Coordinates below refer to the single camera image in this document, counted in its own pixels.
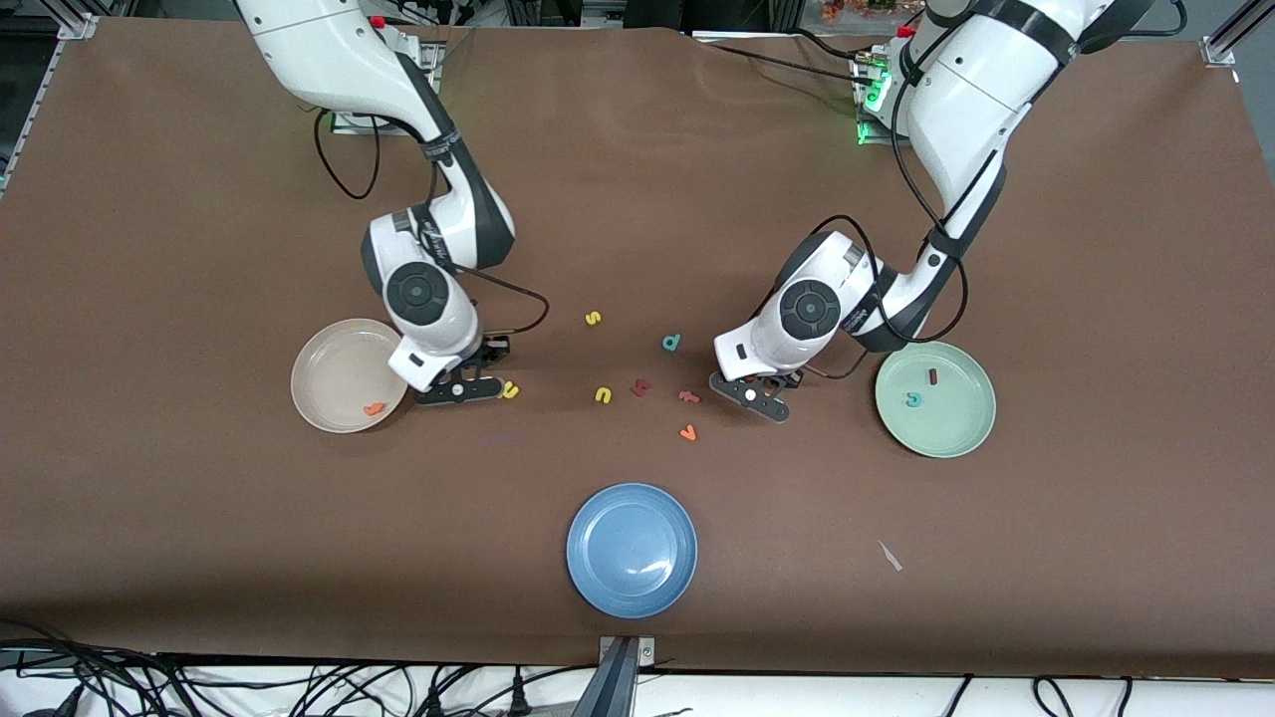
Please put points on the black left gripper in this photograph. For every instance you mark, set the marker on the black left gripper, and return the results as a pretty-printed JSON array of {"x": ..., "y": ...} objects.
[{"x": 792, "y": 381}]

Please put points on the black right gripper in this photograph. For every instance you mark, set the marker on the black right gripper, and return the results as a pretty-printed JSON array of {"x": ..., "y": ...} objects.
[{"x": 495, "y": 348}]

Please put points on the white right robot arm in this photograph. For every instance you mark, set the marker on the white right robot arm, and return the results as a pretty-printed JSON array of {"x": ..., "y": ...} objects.
[{"x": 418, "y": 294}]

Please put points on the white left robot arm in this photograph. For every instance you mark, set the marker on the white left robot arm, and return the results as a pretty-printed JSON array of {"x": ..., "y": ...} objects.
[{"x": 807, "y": 309}]

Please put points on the beige brown plate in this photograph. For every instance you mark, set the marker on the beige brown plate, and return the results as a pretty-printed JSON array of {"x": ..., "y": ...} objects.
[{"x": 339, "y": 373}]

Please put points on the light green plate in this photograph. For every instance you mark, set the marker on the light green plate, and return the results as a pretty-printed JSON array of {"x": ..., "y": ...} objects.
[{"x": 946, "y": 423}]

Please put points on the small white paper scrap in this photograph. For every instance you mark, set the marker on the small white paper scrap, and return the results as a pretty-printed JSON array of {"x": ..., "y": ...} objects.
[{"x": 890, "y": 556}]

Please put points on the brown table cover sheet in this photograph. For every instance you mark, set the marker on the brown table cover sheet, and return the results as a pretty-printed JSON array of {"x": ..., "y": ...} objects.
[{"x": 637, "y": 199}]

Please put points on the blue plate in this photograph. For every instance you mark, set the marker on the blue plate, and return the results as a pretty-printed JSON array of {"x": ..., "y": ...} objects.
[{"x": 628, "y": 548}]

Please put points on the black power plug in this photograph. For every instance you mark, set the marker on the black power plug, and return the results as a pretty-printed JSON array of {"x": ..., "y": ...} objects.
[
  {"x": 434, "y": 702},
  {"x": 518, "y": 699}
]

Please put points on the silver metal box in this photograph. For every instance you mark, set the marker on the silver metal box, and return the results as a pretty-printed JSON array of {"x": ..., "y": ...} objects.
[{"x": 647, "y": 12}]

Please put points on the orange dried flower bunch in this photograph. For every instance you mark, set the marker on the orange dried flower bunch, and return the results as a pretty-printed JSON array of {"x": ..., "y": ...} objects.
[{"x": 857, "y": 8}]

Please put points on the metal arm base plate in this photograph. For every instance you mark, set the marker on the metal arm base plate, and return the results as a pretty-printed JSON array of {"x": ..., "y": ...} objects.
[
  {"x": 869, "y": 134},
  {"x": 349, "y": 124}
]

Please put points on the silver camera mount bracket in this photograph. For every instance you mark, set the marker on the silver camera mount bracket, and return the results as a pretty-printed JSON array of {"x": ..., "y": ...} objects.
[{"x": 623, "y": 677}]

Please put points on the aluminium frame profile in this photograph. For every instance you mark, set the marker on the aluminium frame profile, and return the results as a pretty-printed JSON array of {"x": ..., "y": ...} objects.
[
  {"x": 75, "y": 27},
  {"x": 1230, "y": 35}
]

